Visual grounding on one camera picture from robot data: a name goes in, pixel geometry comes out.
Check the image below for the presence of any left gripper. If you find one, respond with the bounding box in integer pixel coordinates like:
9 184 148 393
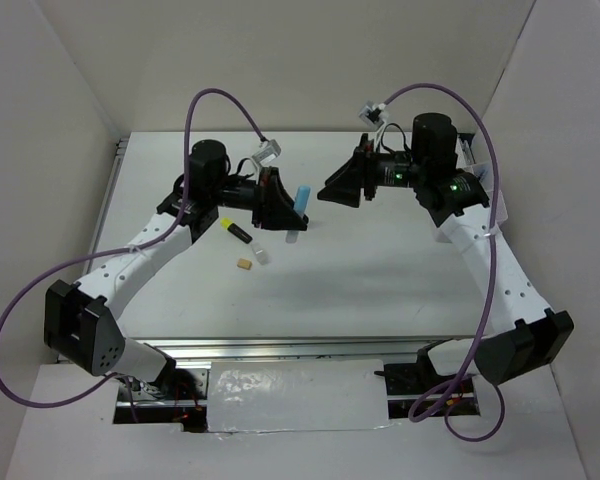
210 166 307 232

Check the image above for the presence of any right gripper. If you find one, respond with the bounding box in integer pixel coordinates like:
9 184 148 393
317 132 427 207

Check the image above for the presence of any light blue highlighter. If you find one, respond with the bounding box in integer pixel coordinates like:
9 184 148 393
285 185 311 244

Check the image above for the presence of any clear tape roll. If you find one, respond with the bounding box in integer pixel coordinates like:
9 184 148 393
250 241 270 265

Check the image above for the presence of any yellow highlighter marker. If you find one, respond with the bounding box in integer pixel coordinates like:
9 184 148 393
221 217 253 245

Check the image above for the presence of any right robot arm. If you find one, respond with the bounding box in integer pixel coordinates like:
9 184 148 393
317 113 574 385

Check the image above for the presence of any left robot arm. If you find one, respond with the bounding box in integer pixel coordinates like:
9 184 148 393
43 139 308 399

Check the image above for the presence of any tan eraser block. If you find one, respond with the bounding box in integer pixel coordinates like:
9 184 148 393
237 258 253 270

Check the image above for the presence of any white compartment organizer box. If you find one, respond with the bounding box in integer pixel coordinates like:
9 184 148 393
458 133 508 229

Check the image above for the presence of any white cover plate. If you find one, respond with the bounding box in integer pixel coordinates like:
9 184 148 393
207 359 389 433

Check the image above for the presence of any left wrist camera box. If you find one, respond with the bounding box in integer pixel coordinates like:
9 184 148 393
251 139 281 166

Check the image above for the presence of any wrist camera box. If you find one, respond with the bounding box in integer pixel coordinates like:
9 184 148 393
358 101 388 129
251 139 281 166

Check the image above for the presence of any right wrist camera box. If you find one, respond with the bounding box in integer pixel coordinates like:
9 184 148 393
358 101 388 129

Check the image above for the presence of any aluminium rail frame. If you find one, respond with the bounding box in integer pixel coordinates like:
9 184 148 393
54 132 539 361

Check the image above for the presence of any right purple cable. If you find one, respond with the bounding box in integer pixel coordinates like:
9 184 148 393
383 82 506 444

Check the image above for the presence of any purple cable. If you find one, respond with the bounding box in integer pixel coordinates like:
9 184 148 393
383 82 506 444
0 88 269 426

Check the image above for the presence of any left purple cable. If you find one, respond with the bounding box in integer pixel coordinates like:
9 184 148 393
0 88 269 426

